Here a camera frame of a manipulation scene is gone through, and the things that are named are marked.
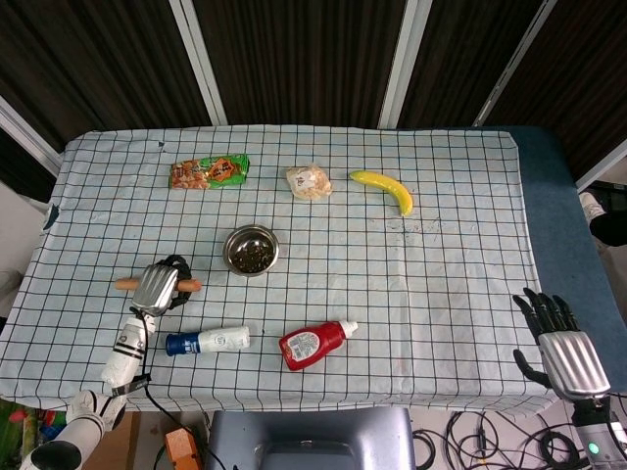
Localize orange box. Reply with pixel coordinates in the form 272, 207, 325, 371
163, 427, 203, 470

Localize white blue yogurt bottle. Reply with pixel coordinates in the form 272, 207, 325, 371
165, 325, 252, 357

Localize white black checkered tablecloth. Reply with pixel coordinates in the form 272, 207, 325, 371
0, 123, 560, 415

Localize white partition frame post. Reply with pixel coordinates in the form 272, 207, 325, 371
471, 0, 558, 128
168, 0, 229, 126
377, 0, 433, 130
0, 95, 64, 178
575, 150, 627, 193

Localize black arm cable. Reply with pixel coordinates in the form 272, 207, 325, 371
129, 306, 210, 470

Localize black floor cables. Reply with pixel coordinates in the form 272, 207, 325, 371
413, 409, 589, 470

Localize white shoe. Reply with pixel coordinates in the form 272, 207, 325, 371
578, 191, 609, 222

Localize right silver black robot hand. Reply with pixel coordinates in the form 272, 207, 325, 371
512, 287, 612, 400

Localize grey robot torso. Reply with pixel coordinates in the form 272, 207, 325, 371
204, 405, 417, 470

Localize clear bag of snacks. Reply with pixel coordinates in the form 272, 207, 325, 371
285, 165, 334, 203

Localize green orange snack packet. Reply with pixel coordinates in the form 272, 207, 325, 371
169, 153, 251, 191

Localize red ketchup bottle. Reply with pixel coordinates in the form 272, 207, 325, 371
278, 319, 360, 372

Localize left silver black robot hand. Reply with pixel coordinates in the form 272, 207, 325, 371
129, 254, 193, 317

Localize orange sausage stick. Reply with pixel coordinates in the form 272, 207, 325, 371
115, 276, 204, 294

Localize yellow banana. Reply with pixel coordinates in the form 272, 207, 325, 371
349, 169, 414, 217

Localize stainless steel bowl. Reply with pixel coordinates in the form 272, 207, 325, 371
222, 223, 280, 278

